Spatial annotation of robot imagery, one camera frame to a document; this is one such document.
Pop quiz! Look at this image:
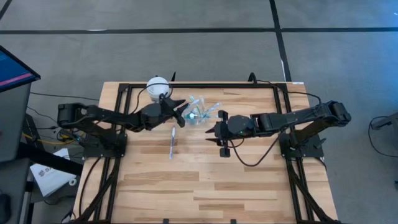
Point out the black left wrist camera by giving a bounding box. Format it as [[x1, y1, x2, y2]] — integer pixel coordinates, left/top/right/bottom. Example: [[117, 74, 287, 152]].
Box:
[[143, 104, 163, 125]]

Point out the blue screen monitor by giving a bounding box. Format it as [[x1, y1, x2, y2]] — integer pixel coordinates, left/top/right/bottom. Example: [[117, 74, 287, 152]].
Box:
[[0, 45, 42, 93]]

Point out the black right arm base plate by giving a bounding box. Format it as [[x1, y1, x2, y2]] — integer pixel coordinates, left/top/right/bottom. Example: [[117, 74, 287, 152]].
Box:
[[279, 133, 325, 159]]

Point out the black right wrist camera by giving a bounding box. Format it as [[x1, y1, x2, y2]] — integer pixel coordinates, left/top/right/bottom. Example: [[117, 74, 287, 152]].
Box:
[[228, 114, 256, 138]]

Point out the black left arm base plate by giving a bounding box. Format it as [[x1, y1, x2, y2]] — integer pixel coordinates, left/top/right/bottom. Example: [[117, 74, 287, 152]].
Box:
[[82, 132, 128, 159]]

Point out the yellow Lysol wipes canister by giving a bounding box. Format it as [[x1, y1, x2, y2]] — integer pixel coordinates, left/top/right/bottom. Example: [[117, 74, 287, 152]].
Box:
[[146, 76, 172, 103]]

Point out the clear acrylic organizer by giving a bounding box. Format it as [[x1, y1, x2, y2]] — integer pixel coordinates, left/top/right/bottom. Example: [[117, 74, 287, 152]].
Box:
[[181, 95, 223, 126]]

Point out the grey stand leg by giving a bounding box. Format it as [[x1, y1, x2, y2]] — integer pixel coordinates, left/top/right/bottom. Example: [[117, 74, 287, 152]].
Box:
[[371, 112, 398, 131]]

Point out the white printed cardboard box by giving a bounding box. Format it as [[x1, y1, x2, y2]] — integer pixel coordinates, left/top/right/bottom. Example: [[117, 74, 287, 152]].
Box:
[[29, 147, 78, 198]]

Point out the black aluminium table frame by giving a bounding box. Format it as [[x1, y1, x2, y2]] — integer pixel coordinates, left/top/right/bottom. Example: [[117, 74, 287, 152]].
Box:
[[67, 81, 343, 224]]

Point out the black floor cable loop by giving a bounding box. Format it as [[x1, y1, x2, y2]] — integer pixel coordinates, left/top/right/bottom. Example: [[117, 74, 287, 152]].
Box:
[[368, 115, 398, 158]]

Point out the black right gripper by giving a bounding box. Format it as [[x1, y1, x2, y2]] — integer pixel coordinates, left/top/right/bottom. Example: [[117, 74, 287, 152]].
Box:
[[204, 110, 256, 158]]

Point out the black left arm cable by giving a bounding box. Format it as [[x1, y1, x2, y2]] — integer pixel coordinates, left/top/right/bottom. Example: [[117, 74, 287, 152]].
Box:
[[129, 81, 174, 115]]

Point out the green toothbrush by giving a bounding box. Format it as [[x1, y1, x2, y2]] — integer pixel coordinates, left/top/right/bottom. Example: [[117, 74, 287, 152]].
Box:
[[198, 110, 219, 123], [188, 95, 200, 110]]

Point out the yellow floor cable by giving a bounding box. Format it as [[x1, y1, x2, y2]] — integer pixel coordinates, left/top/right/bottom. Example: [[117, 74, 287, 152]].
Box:
[[21, 132, 83, 146]]

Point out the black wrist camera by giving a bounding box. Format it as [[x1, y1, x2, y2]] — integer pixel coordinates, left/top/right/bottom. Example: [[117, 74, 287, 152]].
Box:
[[228, 114, 256, 138], [143, 104, 163, 125]]

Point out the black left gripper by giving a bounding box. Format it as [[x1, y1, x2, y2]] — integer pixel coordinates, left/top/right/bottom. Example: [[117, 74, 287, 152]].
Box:
[[139, 94, 187, 131]]

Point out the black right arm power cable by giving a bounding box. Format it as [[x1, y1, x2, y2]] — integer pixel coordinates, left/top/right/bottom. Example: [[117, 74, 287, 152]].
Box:
[[248, 72, 323, 108]]

